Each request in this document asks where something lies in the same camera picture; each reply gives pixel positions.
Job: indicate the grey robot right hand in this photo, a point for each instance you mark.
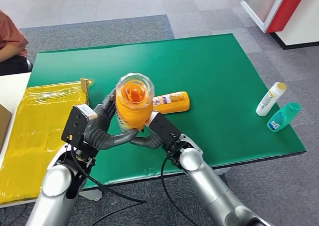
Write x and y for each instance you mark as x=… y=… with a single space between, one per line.
x=149 y=142

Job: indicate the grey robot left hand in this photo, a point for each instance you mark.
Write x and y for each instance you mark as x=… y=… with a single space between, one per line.
x=99 y=135

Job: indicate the orange bottle with clear cap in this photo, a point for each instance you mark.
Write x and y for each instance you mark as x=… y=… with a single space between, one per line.
x=134 y=105
x=174 y=103

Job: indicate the person's forearm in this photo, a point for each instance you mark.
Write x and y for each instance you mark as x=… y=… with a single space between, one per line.
x=12 y=53

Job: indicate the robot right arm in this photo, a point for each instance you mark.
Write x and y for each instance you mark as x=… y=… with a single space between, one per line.
x=212 y=191

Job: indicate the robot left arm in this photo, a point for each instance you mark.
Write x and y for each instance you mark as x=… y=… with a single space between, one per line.
x=54 y=191

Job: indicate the white bottle with yellow cap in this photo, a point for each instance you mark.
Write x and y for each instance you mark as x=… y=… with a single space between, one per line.
x=269 y=100

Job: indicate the teal plastic bottle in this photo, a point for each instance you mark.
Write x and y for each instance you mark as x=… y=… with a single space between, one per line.
x=283 y=118

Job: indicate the yellow plastic bag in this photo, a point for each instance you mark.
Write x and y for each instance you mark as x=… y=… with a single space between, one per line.
x=37 y=128

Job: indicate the green table mat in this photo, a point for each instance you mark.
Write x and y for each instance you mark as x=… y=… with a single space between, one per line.
x=212 y=85

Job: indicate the brown cardboard piece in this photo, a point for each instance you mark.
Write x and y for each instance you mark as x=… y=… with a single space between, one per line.
x=4 y=125

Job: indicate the person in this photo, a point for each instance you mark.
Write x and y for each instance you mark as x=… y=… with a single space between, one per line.
x=12 y=36

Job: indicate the red white display cabinet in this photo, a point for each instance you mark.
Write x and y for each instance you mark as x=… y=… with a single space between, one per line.
x=281 y=9

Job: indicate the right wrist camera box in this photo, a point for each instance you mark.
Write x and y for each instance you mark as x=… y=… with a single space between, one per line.
x=163 y=127

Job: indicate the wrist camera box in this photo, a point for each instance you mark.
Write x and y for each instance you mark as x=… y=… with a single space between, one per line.
x=163 y=127
x=75 y=123

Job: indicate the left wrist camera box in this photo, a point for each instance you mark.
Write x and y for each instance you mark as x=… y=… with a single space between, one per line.
x=75 y=123

